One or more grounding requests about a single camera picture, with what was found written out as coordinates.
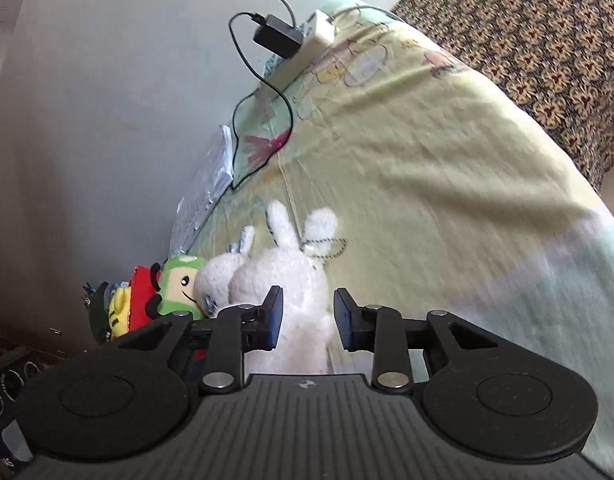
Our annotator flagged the green plush toy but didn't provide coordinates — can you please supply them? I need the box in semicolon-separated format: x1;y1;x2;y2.
146;255;206;321

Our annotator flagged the white rabbit plush toy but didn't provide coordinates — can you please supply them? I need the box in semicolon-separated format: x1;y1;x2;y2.
229;200;337;375

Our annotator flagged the white bear plush toy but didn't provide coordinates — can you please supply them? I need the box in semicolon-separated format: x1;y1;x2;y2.
193;226;255;318

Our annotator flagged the yellow tiger plush toy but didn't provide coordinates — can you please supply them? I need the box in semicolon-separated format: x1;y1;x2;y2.
108;286;132;338

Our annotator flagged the red cardboard box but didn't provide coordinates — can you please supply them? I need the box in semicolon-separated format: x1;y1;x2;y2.
129;262;161;330

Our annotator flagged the cartoon print bed sheet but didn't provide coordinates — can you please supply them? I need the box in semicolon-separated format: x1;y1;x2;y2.
193;0;614;476

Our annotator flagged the stack of printed papers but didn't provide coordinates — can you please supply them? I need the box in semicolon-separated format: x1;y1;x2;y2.
169;125;233;257

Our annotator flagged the pink candy wrapper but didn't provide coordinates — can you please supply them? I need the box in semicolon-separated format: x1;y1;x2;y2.
244;128;291;165

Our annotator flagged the black charger adapter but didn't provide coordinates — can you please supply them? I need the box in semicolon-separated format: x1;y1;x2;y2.
252;14;303;60

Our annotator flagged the white power strip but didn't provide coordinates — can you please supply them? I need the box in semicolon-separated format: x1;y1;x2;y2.
255;10;335;100

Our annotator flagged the brown patterned cloth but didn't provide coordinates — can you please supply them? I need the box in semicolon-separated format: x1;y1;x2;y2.
393;0;614;190

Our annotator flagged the black charger cable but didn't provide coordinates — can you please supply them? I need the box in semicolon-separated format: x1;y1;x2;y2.
228;11;294;191

